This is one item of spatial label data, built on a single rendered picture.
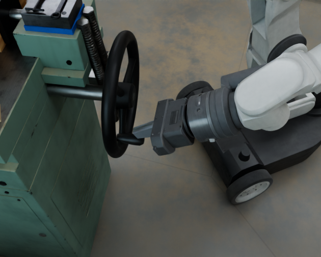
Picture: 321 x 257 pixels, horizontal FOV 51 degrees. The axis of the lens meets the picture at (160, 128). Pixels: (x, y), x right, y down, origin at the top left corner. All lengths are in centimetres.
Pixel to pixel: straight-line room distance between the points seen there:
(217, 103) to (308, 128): 111
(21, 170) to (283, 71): 54
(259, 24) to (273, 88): 68
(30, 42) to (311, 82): 54
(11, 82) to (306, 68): 55
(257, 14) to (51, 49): 69
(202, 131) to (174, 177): 100
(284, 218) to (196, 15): 143
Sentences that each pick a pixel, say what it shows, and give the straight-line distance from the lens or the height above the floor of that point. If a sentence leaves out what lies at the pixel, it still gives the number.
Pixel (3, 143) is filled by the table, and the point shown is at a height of 88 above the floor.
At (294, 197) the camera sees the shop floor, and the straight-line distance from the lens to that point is 164.
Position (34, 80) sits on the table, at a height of 88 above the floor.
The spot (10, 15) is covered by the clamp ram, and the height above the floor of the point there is 96.
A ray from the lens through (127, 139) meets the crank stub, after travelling 70.
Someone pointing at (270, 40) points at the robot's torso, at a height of 69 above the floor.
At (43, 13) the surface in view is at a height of 100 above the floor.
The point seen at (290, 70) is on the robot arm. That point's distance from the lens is 54.
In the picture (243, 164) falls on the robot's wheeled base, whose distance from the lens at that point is 140.
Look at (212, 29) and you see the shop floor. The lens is 229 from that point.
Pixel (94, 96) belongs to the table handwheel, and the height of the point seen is 82.
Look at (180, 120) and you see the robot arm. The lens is 61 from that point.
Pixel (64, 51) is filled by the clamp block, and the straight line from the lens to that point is 74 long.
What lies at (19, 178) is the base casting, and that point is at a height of 77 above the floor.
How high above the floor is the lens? 140
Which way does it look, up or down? 55 degrees down
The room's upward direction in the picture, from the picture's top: straight up
